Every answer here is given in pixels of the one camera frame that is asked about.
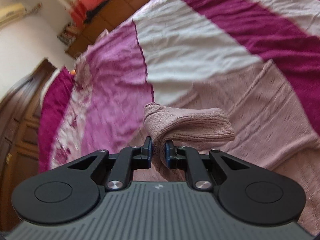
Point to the pink knitted sweater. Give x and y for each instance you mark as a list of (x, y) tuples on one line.
[(251, 113)]

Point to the dark wooden headboard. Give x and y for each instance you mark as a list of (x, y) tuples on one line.
[(20, 116)]

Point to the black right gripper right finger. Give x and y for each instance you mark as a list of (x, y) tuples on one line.
[(175, 156)]

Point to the stack of books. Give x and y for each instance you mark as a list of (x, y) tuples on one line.
[(69, 33)]

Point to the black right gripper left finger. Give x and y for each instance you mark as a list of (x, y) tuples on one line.
[(142, 155)]

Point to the white air conditioner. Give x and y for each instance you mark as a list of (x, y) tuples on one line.
[(11, 13)]

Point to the magenta pillow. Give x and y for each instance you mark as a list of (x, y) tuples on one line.
[(54, 98)]

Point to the long wooden cabinet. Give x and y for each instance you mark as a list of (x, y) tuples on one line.
[(108, 18)]

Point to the pink floral bed quilt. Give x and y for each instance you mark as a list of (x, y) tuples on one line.
[(163, 50)]

